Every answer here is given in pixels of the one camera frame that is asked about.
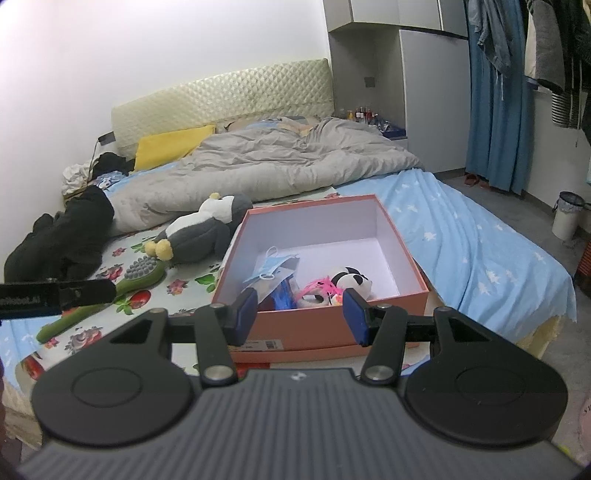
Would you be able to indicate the light blue bedsheet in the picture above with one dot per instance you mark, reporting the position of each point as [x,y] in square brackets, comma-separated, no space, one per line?
[475,262]

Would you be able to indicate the clear zip bag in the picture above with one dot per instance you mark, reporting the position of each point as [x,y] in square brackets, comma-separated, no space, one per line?
[265,284]

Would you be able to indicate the pink cardboard box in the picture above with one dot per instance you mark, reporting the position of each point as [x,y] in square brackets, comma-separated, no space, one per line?
[319,237]

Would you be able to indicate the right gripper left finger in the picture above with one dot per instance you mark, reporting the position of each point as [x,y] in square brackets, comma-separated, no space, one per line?
[142,378]

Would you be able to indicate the cream padded headboard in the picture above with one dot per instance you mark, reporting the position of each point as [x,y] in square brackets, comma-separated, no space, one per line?
[300,88]

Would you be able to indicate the pink feather toy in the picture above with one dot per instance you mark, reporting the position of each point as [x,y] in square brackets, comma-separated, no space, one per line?
[318,293]

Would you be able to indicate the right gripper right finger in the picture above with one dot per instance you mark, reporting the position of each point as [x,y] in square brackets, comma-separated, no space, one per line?
[456,377]

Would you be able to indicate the small panda plush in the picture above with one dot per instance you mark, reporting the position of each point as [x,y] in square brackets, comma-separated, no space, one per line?
[350,277]

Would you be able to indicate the grey wardrobe cabinet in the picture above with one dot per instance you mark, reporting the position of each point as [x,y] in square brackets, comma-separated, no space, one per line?
[407,61]

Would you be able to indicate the white trash bin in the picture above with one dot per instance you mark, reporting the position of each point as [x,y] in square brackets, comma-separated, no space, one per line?
[567,210]

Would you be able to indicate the yellow pillow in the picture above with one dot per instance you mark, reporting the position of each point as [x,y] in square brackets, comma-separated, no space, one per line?
[160,149]

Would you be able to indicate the green massage hammer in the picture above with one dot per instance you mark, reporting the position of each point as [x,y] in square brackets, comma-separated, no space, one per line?
[106,295]

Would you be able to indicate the white cloth pile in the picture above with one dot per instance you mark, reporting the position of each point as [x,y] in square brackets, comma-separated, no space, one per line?
[75,178]

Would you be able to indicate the grey white penguin plush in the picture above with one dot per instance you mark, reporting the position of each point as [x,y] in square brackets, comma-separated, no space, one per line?
[208,231]

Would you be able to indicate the grey duvet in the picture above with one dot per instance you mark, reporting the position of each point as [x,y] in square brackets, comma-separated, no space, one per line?
[261,163]

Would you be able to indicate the blue surgical mask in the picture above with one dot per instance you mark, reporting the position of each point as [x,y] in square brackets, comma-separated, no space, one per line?
[272,262]

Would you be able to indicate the blue curtain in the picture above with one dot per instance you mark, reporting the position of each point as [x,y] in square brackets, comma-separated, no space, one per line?
[501,130]

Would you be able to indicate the black clothing pile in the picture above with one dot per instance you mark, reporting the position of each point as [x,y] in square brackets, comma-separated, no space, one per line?
[67,246]

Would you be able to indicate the hanging clothes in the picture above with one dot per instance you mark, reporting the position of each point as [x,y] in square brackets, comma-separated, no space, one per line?
[556,50]

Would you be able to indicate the blue snack bag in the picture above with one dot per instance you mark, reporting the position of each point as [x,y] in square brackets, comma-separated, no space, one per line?
[284,297]

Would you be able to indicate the bottles on shelf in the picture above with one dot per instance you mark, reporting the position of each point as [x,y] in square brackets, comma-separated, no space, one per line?
[361,115]

